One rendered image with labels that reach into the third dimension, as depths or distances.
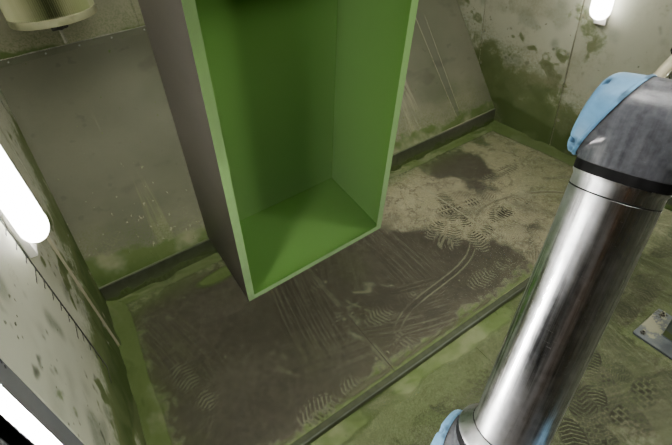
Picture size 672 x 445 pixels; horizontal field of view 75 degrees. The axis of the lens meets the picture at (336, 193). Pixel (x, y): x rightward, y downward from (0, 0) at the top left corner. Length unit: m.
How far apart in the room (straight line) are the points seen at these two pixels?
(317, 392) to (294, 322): 0.35
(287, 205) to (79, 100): 1.13
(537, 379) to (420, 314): 1.36
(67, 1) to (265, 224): 1.14
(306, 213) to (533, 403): 1.30
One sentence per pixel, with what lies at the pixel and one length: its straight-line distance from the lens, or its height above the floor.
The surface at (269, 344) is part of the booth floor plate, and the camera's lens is 2.01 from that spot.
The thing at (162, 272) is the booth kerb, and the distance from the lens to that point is 2.41.
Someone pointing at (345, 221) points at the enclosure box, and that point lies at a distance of 1.81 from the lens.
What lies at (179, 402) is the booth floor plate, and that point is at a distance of 1.99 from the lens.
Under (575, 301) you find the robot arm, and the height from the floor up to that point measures 1.18.
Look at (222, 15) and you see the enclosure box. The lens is 1.34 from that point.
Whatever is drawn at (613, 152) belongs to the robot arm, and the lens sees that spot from 0.63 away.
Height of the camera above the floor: 1.66
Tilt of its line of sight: 37 degrees down
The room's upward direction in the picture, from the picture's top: 6 degrees counter-clockwise
